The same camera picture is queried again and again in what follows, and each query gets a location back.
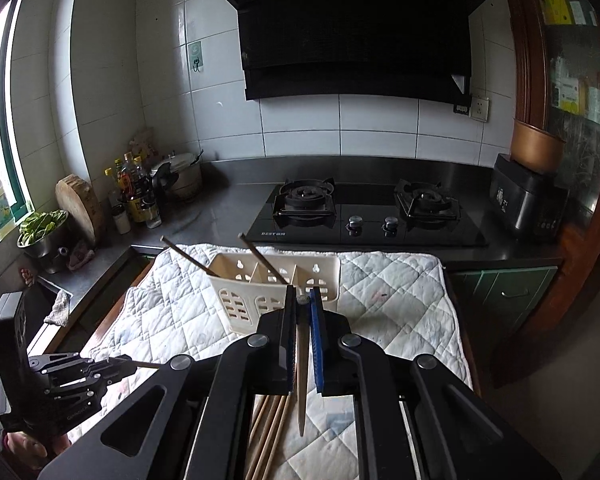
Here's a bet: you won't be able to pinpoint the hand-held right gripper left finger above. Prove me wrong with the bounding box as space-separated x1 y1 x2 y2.
37 285 298 480

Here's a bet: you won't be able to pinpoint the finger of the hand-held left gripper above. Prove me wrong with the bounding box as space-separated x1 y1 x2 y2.
42 367 133 402
27 352 136 377

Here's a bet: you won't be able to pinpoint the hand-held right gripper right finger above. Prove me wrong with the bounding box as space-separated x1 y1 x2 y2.
309 286 563 480

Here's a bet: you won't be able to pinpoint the cream plastic utensil holder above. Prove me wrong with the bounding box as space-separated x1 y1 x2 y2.
207 252 342 337

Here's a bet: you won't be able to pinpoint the person's left hand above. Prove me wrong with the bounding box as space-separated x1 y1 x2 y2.
2 430 56 463

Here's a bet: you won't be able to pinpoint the grey dish rag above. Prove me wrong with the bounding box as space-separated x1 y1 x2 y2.
45 290 73 328

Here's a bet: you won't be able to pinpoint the steel bowl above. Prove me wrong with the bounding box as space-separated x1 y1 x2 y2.
16 210 71 263

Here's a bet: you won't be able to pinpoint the white quilted blanket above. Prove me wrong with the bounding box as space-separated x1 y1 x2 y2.
62 242 476 480

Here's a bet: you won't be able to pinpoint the pink rag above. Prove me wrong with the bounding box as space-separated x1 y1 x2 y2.
67 240 98 268

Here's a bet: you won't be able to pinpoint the green leafy vegetables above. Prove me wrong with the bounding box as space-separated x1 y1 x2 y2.
19 210 68 246

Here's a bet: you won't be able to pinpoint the black glass gas stove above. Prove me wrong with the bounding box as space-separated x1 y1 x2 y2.
245 177 491 248

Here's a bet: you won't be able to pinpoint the round wooden cutting board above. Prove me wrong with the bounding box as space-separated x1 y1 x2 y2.
55 174 103 248

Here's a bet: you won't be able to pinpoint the cluster of condiment bottles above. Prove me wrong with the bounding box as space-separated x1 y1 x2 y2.
104 151 165 235

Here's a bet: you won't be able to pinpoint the green cabinet door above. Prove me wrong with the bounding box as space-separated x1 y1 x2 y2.
450 266 561 341

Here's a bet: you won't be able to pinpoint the white lidded pot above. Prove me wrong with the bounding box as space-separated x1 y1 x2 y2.
152 151 203 201

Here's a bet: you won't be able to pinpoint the black rice cooker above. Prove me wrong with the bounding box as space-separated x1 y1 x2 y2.
489 154 571 240

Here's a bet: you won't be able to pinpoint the copper coloured pot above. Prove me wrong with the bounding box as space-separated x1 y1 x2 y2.
511 117 567 176

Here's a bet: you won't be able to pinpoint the black range hood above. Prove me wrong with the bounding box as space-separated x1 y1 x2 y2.
204 0 498 106

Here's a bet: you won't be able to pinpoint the wooden glass door cabinet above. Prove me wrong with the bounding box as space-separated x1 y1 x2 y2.
497 0 600 391

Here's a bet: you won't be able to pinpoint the adhesive wall hook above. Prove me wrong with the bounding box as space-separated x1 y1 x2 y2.
187 41 206 73

